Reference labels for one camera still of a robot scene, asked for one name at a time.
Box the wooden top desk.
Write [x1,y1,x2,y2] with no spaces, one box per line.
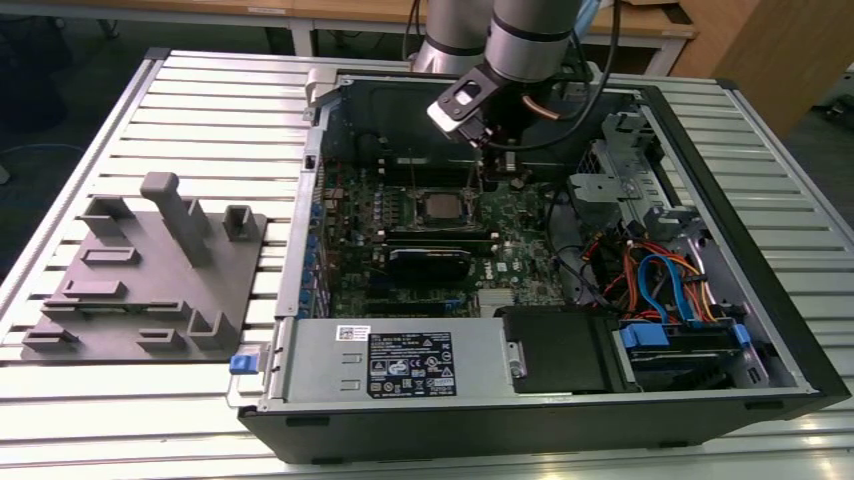
[0,0,315,56]
[285,0,699,76]

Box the black open PC case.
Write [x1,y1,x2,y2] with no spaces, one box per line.
[225,67,852,466]

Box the hard disk blue carrier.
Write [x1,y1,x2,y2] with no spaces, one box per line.
[616,321,750,372]

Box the red power wire bundle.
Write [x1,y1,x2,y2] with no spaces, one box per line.
[596,238,646,319]

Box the black graphics card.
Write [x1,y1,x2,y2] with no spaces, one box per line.
[384,246,473,287]

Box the black plastic bay cover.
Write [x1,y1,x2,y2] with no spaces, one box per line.
[496,305,627,396]

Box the grey parts rack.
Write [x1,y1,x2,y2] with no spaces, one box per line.
[18,171,269,362]

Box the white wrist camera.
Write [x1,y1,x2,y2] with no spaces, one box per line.
[425,74,496,150]

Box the grey power supply unit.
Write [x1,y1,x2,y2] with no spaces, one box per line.
[263,317,520,404]

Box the wooden cabinet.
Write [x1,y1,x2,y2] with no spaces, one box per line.
[690,0,854,136]

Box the black expansion slot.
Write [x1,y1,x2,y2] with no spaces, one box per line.
[364,298,469,317]

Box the orange power wire bundle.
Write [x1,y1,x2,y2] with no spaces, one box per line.
[626,239,727,324]

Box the green motherboard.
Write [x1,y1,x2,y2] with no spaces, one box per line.
[319,164,581,321]

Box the silver chipset heat sink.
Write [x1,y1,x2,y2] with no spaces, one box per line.
[476,287,516,308]

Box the CPU socket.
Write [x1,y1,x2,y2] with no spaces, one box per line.
[411,188,485,230]

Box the grey metal drive cage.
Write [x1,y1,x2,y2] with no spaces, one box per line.
[565,112,712,249]

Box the grey case release handle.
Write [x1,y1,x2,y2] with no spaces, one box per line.
[303,68,343,122]

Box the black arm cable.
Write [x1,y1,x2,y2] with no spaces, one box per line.
[405,0,623,151]

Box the blue data wire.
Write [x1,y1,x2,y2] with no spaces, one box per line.
[635,253,702,329]

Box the white wheeled stand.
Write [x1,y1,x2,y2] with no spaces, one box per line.
[823,69,854,121]

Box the black wire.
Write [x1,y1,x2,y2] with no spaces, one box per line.
[543,192,606,307]

